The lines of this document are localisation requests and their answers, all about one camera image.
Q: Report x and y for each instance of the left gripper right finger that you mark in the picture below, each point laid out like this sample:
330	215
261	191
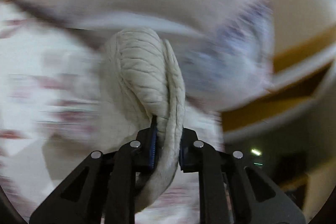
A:
230	189

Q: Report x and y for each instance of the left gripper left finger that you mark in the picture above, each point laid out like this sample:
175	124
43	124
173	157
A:
101	189

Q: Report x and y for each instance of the beige cable-knit sweater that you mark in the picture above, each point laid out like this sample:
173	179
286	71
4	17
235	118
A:
141	78

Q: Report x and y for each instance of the right floral pillow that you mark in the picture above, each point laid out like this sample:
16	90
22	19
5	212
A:
234	66

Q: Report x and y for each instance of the floral bed sheet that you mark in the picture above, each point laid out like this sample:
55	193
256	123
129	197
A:
53	113

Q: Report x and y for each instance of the wooden headboard frame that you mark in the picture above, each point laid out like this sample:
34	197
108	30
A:
302	76

